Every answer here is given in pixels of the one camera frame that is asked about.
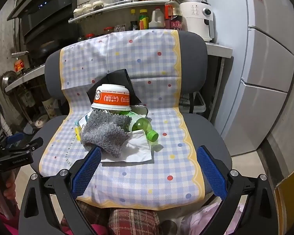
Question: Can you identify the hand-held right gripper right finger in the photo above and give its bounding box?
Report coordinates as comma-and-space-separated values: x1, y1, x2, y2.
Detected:
196, 145, 280, 235

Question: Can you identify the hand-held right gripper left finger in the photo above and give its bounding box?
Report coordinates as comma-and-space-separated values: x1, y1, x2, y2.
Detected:
18, 146, 102, 235

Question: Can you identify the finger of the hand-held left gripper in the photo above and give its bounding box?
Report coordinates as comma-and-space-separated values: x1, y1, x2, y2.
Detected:
1, 132, 25, 150
0, 137, 44, 168

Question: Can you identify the grey and white fleece cloth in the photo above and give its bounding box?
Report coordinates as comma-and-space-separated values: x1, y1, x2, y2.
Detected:
81, 110, 133, 158

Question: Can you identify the pink plastic bag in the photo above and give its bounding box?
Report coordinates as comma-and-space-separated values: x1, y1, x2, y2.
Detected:
180, 196, 245, 235

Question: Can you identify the white printed wrapper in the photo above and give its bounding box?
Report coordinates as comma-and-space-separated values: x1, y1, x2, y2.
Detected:
75, 110, 93, 134

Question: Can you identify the white paper tissue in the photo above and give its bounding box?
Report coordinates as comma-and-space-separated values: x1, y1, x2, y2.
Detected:
100, 130, 155, 164

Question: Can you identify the green plastic bottle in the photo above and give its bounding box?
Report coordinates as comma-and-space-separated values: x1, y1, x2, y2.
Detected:
113, 111, 159, 142

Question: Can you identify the orange white instant noodle bowl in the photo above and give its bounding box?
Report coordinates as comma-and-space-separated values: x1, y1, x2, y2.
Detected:
91, 84, 132, 112

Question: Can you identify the black plastic bag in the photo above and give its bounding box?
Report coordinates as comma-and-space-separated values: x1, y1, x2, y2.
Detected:
86, 69, 142, 104

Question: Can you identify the person's left forearm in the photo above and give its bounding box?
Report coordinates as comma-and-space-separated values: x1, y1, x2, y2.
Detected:
0, 207, 24, 235

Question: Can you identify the person's left hand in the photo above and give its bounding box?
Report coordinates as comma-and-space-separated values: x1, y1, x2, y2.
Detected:
0, 171, 16, 197

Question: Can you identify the steel pot lid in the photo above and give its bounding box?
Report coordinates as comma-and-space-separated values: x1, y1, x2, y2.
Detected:
0, 70, 18, 89

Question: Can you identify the red labelled bottle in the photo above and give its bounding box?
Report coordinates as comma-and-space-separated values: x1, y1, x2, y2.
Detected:
14, 59, 25, 72

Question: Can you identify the person's plaid trouser leg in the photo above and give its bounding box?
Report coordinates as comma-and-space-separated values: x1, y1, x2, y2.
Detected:
61, 201, 162, 235

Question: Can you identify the white storage bin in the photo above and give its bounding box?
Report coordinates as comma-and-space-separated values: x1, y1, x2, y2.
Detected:
181, 92, 206, 114

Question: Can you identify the yellow panel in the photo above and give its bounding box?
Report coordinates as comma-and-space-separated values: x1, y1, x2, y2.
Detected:
274, 174, 294, 235

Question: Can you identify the black wok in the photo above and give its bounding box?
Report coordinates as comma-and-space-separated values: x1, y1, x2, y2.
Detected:
37, 43, 55, 57

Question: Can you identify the grey office chair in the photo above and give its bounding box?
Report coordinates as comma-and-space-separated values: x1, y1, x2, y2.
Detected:
31, 28, 232, 216

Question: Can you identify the blue checked dotted cloth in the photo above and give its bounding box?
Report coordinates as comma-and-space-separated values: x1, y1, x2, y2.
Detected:
38, 29, 206, 211

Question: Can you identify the white kitchen counter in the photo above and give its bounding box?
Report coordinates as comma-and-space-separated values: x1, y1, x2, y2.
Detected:
204, 42, 233, 59

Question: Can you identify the black range hood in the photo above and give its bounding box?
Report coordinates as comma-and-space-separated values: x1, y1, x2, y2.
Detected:
7, 0, 77, 44

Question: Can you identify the white refrigerator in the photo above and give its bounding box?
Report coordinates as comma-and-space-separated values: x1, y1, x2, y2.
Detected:
212, 0, 294, 157

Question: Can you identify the dark bottle yellow cap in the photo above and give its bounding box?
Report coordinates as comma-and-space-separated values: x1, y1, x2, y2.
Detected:
130, 9, 138, 31

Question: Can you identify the white air fryer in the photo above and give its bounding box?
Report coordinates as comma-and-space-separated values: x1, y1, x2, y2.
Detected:
180, 0, 215, 42

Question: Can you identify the green labelled bottle yellow cap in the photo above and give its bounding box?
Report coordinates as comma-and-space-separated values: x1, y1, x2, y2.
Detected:
139, 9, 149, 30

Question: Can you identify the white jug brown sauce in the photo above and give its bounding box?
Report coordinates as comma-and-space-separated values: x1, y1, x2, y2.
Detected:
149, 10, 165, 29

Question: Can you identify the large oil bottle orange cap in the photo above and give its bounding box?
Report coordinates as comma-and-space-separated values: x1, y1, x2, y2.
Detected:
165, 0, 183, 30

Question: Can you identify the white corner shelf rack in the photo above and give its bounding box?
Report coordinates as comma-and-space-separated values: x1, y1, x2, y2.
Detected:
69, 0, 184, 24

